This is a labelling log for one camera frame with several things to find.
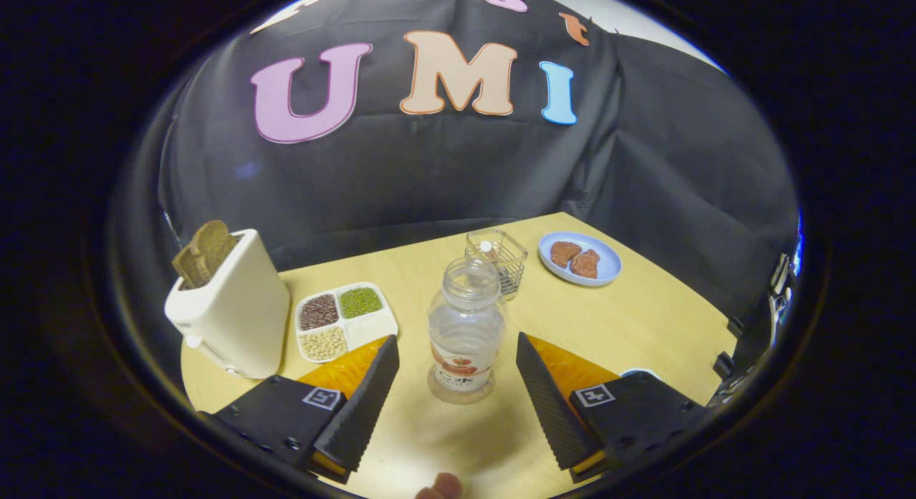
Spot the brown meat piece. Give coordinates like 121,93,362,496
570,249,601,279
550,241,583,269

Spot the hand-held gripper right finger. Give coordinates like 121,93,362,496
516,332,711,484

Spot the pile of red beans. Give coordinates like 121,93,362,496
299,294,340,331

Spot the wire mesh basket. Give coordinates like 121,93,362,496
465,228,529,302

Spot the wooden table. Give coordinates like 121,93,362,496
180,211,739,499

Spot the clear plastic juice bottle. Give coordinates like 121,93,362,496
427,256,507,405

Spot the white toaster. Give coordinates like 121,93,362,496
164,229,291,380

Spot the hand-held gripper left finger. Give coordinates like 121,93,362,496
206,334,401,485

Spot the white divided tray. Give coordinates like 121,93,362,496
295,282,399,364

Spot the brown toast slice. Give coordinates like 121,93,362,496
172,244,210,290
189,220,238,279

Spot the pile of green beans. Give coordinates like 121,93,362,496
339,287,383,319

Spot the light blue plate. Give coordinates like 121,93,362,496
538,231,623,287

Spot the black backdrop cloth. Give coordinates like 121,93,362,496
113,0,801,322

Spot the pile of yellow soybeans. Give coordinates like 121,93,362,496
301,326,349,362

